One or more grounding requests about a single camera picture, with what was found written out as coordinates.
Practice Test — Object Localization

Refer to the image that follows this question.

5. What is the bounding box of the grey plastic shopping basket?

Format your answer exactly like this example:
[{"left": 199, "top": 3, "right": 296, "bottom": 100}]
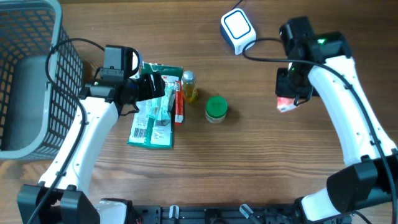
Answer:
[{"left": 1, "top": 1, "right": 83, "bottom": 160}]

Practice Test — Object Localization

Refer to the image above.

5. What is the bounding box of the black mounting rail base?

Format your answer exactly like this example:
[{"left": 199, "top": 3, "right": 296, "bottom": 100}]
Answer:
[{"left": 124, "top": 203, "right": 352, "bottom": 224}]

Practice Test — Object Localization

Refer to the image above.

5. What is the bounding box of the red white toothpaste box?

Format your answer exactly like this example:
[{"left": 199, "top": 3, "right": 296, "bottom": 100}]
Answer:
[{"left": 175, "top": 81, "right": 184, "bottom": 126}]

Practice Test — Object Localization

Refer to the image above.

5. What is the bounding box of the red white Kleenex tissue pack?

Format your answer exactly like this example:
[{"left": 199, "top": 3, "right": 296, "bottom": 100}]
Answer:
[{"left": 277, "top": 96, "right": 298, "bottom": 113}]

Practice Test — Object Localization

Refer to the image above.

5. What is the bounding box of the green white sponge package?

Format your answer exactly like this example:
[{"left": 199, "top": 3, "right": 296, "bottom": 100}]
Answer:
[{"left": 127, "top": 62, "right": 183, "bottom": 149}]

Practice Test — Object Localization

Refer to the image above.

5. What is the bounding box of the white barcode scanner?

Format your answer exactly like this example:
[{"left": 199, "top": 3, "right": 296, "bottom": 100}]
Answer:
[{"left": 220, "top": 8, "right": 257, "bottom": 55}]

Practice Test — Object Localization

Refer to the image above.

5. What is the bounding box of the teal toothbrush package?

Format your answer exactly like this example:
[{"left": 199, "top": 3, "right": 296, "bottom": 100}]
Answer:
[{"left": 147, "top": 85, "right": 174, "bottom": 121}]

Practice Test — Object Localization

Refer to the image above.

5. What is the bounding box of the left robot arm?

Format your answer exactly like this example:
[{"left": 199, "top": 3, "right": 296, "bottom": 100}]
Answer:
[{"left": 17, "top": 45, "right": 165, "bottom": 223}]

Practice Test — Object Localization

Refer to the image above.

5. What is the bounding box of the clear Vim dish soap bottle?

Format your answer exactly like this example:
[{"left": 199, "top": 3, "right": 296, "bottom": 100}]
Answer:
[{"left": 182, "top": 70, "right": 198, "bottom": 103}]

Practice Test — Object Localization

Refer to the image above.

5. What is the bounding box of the green lid white jar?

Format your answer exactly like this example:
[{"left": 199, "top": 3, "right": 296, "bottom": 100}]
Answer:
[{"left": 205, "top": 96, "right": 228, "bottom": 123}]

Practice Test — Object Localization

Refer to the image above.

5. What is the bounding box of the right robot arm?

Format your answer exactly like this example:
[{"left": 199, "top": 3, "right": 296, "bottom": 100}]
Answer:
[{"left": 275, "top": 17, "right": 397, "bottom": 222}]

